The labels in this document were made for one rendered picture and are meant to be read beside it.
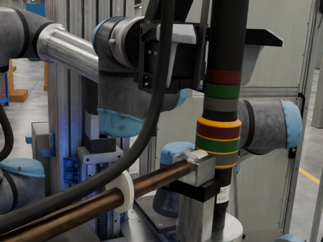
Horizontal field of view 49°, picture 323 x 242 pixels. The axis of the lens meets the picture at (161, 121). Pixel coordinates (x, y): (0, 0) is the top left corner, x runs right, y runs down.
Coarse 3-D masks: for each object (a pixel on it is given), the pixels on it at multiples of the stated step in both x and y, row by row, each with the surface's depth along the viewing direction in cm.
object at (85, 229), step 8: (88, 224) 45; (64, 232) 42; (72, 232) 42; (80, 232) 43; (88, 232) 44; (48, 240) 39; (56, 240) 40; (64, 240) 41; (72, 240) 41; (80, 240) 42; (88, 240) 43; (96, 240) 44
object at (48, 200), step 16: (160, 32) 26; (160, 48) 26; (160, 64) 26; (160, 80) 26; (160, 96) 26; (160, 112) 27; (144, 128) 26; (144, 144) 26; (128, 160) 25; (96, 176) 23; (112, 176) 24; (128, 176) 25; (64, 192) 22; (80, 192) 22; (128, 192) 25; (32, 208) 20; (48, 208) 20; (128, 208) 25; (0, 224) 18; (16, 224) 19
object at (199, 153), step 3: (198, 150) 33; (201, 150) 33; (189, 153) 33; (192, 153) 32; (195, 153) 33; (198, 153) 33; (201, 153) 33; (204, 153) 33; (207, 153) 33; (189, 156) 32; (192, 156) 32; (195, 156) 32; (198, 156) 32; (201, 156) 33; (204, 156) 33
